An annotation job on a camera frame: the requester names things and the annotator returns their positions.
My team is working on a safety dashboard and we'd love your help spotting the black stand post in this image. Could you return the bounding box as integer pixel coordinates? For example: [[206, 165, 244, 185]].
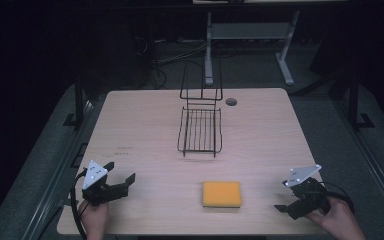
[[62, 75, 95, 130], [345, 71, 376, 132]]

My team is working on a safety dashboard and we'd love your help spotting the black wire rack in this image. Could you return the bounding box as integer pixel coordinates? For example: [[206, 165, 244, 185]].
[[176, 61, 224, 159]]

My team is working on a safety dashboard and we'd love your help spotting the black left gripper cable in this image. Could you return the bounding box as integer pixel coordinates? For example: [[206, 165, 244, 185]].
[[69, 169, 90, 240]]

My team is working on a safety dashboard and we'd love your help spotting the person's right hand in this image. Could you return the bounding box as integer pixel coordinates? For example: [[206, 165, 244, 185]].
[[304, 195, 368, 240]]

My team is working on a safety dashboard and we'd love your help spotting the yellow sponge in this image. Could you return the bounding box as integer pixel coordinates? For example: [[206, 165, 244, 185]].
[[201, 180, 243, 209]]

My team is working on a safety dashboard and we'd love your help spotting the grey metal floor rail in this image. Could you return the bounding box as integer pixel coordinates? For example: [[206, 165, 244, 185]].
[[21, 99, 109, 240], [333, 98, 384, 231]]

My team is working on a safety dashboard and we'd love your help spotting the person's left hand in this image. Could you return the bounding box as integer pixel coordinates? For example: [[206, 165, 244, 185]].
[[78, 199, 110, 240]]

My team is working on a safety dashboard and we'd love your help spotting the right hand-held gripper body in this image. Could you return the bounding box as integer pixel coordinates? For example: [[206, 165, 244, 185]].
[[282, 163, 332, 221]]

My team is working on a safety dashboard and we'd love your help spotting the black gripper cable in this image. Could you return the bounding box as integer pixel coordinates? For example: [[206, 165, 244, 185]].
[[318, 180, 356, 215], [69, 169, 90, 240]]

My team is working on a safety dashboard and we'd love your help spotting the bundle of floor cables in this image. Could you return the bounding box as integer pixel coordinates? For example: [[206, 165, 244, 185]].
[[132, 35, 208, 90]]

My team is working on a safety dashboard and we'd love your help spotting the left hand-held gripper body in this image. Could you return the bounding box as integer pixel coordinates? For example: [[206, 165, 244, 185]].
[[81, 159, 122, 206]]

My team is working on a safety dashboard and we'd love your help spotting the grey metal stand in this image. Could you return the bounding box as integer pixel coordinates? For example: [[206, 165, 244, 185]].
[[204, 9, 302, 87]]

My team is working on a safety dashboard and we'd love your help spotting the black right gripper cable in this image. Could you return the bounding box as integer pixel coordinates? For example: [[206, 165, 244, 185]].
[[318, 180, 356, 215]]

